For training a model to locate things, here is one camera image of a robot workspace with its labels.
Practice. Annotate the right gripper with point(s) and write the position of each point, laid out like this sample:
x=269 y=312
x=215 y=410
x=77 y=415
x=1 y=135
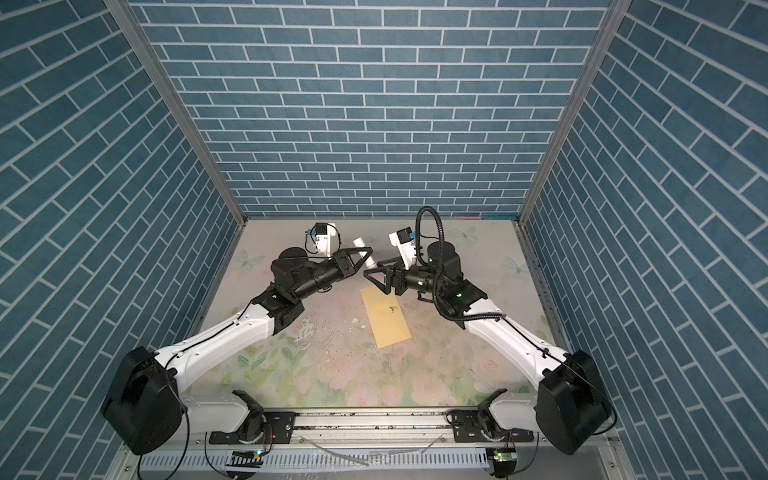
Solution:
x=398 y=271

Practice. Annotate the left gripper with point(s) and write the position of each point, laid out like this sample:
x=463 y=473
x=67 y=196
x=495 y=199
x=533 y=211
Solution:
x=342 y=266

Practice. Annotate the yellow envelope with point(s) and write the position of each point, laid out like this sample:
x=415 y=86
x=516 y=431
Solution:
x=385 y=316

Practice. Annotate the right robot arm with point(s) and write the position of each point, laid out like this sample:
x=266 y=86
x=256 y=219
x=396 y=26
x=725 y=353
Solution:
x=570 y=405

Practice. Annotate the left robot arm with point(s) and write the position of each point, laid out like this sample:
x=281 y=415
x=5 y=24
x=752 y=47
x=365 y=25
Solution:
x=146 y=403

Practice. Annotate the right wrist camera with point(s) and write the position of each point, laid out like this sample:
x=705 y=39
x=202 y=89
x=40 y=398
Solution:
x=404 y=241

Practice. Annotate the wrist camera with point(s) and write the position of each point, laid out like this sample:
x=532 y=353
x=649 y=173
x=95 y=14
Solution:
x=404 y=241
x=319 y=239

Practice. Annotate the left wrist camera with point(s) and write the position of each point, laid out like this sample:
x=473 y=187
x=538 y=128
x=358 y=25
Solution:
x=319 y=239

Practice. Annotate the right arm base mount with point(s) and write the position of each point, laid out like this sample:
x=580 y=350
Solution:
x=480 y=425

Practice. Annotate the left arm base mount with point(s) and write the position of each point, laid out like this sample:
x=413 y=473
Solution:
x=257 y=426

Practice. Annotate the white vented cable duct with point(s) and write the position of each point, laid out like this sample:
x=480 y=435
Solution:
x=315 y=460

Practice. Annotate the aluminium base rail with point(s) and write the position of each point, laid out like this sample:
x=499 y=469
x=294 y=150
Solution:
x=601 y=457

